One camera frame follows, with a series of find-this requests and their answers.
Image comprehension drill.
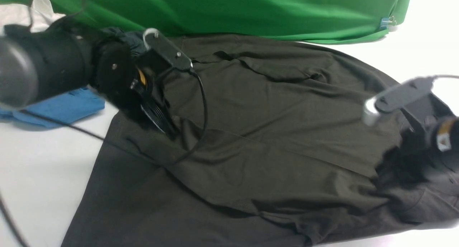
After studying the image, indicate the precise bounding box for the green backdrop cloth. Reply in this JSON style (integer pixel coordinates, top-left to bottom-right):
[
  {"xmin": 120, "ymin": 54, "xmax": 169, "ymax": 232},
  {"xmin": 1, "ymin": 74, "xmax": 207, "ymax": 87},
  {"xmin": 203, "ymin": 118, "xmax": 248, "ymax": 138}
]
[{"xmin": 0, "ymin": 0, "xmax": 414, "ymax": 45}]

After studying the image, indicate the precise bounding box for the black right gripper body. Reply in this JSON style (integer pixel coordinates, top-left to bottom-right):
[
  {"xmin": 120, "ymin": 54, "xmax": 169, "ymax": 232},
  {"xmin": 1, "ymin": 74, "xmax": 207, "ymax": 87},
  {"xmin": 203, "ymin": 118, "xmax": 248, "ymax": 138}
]
[{"xmin": 374, "ymin": 96, "xmax": 452, "ymax": 188}]

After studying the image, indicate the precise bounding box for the dark gray long-sleeve top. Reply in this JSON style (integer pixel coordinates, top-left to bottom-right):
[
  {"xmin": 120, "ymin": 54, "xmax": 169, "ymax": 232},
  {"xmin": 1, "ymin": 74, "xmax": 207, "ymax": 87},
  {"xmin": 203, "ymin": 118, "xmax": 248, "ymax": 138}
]
[{"xmin": 62, "ymin": 34, "xmax": 458, "ymax": 247}]

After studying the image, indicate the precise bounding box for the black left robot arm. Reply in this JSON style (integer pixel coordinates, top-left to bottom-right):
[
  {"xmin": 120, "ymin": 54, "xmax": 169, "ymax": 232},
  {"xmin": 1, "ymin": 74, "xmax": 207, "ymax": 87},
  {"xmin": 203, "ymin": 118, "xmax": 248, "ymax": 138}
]
[{"xmin": 1, "ymin": 17, "xmax": 179, "ymax": 139}]

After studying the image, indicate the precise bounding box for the dark teal crumpled garment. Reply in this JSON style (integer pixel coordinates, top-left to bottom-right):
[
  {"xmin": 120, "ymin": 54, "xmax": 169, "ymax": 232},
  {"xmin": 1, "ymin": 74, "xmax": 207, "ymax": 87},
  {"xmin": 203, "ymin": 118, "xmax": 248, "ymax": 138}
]
[{"xmin": 102, "ymin": 27, "xmax": 147, "ymax": 58}]

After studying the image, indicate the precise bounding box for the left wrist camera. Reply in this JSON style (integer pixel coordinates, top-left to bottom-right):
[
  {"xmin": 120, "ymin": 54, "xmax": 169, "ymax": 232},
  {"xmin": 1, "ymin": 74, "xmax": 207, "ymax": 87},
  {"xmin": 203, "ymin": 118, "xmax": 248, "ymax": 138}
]
[{"xmin": 143, "ymin": 28, "xmax": 193, "ymax": 72}]

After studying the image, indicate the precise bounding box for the white crumpled garment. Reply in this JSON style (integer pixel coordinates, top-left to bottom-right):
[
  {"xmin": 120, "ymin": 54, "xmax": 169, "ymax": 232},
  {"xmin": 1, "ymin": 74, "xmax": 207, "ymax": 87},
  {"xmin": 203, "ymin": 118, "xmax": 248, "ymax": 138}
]
[{"xmin": 0, "ymin": 0, "xmax": 65, "ymax": 36}]

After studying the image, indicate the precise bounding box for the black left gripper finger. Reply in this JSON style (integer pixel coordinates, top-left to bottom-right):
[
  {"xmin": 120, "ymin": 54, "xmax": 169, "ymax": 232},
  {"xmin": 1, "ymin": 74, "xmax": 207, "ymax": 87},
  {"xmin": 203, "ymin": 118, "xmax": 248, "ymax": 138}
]
[{"xmin": 141, "ymin": 104, "xmax": 179, "ymax": 138}]

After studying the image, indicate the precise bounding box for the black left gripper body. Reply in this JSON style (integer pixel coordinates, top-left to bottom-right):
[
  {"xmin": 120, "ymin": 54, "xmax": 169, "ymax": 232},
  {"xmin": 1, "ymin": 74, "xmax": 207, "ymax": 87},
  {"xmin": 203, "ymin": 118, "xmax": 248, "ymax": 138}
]
[{"xmin": 90, "ymin": 39, "xmax": 169, "ymax": 123}]

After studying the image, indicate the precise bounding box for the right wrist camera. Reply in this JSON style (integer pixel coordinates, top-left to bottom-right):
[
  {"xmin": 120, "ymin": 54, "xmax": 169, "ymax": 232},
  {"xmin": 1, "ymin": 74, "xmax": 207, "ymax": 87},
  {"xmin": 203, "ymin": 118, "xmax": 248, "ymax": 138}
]
[{"xmin": 362, "ymin": 76, "xmax": 434, "ymax": 127}]

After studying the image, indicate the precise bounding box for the blue crumpled garment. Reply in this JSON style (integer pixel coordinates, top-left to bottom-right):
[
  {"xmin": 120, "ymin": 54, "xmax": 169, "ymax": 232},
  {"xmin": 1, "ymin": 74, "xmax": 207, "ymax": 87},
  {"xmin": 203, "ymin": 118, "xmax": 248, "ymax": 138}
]
[{"xmin": 0, "ymin": 87, "xmax": 105, "ymax": 129}]

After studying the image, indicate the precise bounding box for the black left camera cable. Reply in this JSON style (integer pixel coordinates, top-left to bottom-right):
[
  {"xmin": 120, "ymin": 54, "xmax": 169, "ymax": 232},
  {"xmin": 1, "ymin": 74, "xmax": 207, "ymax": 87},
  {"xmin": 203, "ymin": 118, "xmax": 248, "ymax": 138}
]
[{"xmin": 0, "ymin": 70, "xmax": 208, "ymax": 247}]

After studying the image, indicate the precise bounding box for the blue binder clip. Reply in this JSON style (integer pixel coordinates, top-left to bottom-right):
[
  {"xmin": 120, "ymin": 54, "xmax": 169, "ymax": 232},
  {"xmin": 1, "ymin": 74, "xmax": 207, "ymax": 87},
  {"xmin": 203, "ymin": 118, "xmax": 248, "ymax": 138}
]
[{"xmin": 380, "ymin": 15, "xmax": 397, "ymax": 29}]

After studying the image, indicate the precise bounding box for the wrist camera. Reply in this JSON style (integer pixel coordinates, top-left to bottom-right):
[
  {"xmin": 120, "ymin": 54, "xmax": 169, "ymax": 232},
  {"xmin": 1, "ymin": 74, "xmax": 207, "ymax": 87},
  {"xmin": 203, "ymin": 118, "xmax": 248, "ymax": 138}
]
[
  {"xmin": 143, "ymin": 28, "xmax": 193, "ymax": 72},
  {"xmin": 362, "ymin": 76, "xmax": 434, "ymax": 127}
]

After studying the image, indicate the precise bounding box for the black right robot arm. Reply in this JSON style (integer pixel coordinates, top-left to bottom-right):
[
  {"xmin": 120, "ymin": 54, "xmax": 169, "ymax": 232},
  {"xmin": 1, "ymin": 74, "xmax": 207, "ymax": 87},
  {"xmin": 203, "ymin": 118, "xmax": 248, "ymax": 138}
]
[{"xmin": 375, "ymin": 95, "xmax": 459, "ymax": 188}]

